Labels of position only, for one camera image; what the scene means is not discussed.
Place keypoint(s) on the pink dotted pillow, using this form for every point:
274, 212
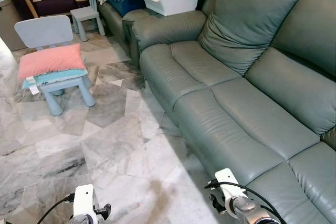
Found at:
50, 61

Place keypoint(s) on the green leather sofa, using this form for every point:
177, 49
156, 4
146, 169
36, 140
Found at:
113, 22
236, 114

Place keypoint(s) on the teal seat cushion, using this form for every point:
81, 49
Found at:
58, 77

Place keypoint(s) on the light blue child chair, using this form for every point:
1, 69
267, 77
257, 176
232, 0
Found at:
42, 30
86, 13

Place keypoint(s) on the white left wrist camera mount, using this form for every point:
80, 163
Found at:
84, 200

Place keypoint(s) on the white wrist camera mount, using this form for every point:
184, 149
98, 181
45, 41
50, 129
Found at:
84, 200
227, 182

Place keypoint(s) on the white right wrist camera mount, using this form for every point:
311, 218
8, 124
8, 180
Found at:
227, 182

